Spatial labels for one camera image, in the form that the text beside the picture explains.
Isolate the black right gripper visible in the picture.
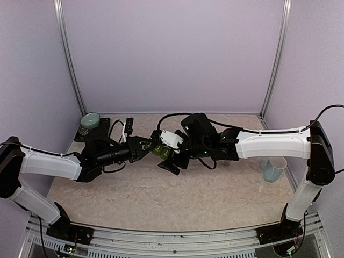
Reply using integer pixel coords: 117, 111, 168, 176
157, 130, 210, 176

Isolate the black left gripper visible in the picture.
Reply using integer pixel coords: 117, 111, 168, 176
96, 135, 157, 167

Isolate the green pill organizer box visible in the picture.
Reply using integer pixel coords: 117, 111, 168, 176
152, 145, 171, 160

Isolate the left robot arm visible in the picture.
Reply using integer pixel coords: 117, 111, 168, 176
1, 127, 157, 239

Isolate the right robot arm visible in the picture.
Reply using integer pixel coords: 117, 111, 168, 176
151, 113, 336, 239

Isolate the light green ceramic bowl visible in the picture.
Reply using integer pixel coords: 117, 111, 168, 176
80, 112, 101, 130

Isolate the black patterned tray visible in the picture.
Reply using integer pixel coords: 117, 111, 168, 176
74, 118, 111, 142

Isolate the light blue mug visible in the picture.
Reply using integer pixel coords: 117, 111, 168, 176
259, 156, 287, 183

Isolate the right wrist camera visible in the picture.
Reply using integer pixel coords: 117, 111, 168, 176
151, 130, 184, 153

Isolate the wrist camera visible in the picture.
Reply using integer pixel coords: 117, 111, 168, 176
121, 117, 134, 143
151, 130, 184, 153

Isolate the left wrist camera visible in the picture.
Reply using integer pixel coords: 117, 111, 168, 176
121, 117, 134, 143

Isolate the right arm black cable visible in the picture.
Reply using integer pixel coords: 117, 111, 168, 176
157, 112, 194, 132

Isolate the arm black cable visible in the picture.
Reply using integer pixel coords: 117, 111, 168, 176
109, 119, 126, 140
157, 112, 194, 132

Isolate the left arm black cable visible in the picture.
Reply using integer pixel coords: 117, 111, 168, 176
109, 119, 126, 140

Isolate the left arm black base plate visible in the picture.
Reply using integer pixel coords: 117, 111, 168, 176
46, 224, 94, 246

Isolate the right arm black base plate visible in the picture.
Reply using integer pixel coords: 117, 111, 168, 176
256, 224, 303, 245

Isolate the aluminium front rail frame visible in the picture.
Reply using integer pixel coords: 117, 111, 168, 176
18, 212, 331, 258

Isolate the right aluminium corner post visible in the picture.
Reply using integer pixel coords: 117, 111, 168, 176
259, 0, 292, 120

